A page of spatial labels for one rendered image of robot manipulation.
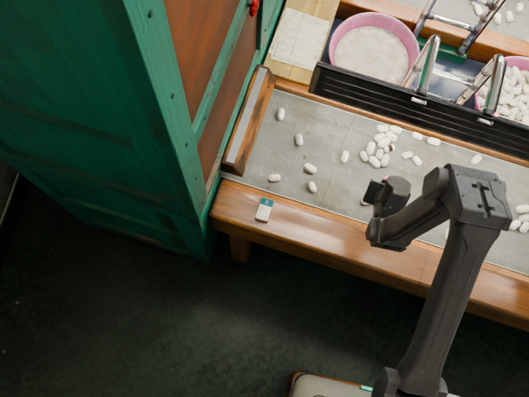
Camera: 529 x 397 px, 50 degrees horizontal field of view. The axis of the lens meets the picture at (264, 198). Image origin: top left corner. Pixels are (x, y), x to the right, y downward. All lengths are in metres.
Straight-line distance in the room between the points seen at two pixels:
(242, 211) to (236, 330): 0.82
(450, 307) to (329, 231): 0.67
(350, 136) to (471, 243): 0.83
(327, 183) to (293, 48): 0.41
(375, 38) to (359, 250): 0.65
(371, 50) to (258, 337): 1.14
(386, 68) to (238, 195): 0.59
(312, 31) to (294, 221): 0.56
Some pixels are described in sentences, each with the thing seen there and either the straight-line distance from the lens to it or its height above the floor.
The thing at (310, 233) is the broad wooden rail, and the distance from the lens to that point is 1.51.
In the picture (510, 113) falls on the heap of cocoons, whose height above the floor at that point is 0.74.
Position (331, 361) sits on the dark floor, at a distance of 2.26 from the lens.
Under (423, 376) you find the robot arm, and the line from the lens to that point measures 0.98.
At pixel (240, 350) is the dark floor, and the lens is 2.24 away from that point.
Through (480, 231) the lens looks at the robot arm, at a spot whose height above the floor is 1.45.
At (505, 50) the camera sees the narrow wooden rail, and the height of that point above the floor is 0.76.
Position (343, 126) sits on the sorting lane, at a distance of 1.64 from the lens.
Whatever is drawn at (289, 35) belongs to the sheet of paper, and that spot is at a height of 0.78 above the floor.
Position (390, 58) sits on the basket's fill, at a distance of 1.77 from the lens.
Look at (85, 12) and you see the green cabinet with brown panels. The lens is 0.62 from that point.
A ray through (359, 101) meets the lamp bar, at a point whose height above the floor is 1.07.
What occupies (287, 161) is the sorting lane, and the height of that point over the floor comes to 0.74.
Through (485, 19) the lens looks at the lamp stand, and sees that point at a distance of 1.71.
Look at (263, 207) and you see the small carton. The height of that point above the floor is 0.79.
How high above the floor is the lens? 2.24
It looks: 75 degrees down
